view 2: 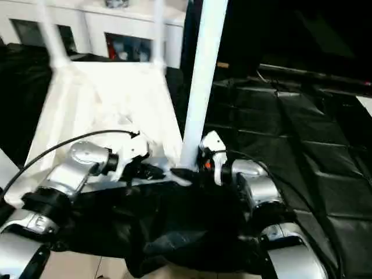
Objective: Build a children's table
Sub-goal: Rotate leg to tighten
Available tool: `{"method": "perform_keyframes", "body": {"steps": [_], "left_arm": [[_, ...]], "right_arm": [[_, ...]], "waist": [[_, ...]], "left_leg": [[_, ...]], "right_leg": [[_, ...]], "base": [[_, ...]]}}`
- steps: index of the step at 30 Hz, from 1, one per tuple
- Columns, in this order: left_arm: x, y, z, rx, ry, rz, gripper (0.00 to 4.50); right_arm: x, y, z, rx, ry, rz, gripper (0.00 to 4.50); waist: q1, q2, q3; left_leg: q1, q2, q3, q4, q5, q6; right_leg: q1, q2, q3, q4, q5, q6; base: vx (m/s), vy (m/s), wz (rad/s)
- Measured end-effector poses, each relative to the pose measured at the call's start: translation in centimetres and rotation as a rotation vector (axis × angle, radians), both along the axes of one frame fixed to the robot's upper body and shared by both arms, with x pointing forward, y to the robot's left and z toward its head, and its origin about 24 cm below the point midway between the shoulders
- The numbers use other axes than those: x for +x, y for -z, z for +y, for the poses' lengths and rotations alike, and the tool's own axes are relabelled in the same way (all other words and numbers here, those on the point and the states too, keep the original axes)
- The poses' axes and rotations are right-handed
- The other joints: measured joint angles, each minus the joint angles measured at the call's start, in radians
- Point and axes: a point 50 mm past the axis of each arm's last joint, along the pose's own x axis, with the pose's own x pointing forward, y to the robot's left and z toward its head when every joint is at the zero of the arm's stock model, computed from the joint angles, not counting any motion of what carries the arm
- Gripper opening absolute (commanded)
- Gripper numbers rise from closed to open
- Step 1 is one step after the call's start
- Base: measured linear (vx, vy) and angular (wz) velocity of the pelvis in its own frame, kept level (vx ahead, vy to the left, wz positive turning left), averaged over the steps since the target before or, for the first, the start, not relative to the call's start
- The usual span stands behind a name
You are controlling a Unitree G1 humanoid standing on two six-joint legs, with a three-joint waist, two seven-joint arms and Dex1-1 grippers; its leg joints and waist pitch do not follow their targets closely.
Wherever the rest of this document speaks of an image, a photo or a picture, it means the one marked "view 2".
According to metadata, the white plastic table top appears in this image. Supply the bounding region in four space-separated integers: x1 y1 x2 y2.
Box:
3 59 193 209

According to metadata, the white plastic table leg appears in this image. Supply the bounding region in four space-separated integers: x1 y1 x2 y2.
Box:
0 148 23 187
179 0 230 171
152 0 169 70
37 0 71 70

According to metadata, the black mat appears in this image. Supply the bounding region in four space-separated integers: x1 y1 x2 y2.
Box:
0 42 372 277

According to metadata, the white cabinet with glass doors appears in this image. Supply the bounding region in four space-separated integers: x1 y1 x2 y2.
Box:
0 0 186 69

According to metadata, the black backdrop cloth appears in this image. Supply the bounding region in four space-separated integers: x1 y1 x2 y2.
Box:
181 0 372 85

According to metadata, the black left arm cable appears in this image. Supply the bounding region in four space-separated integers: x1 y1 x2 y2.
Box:
0 130 141 199

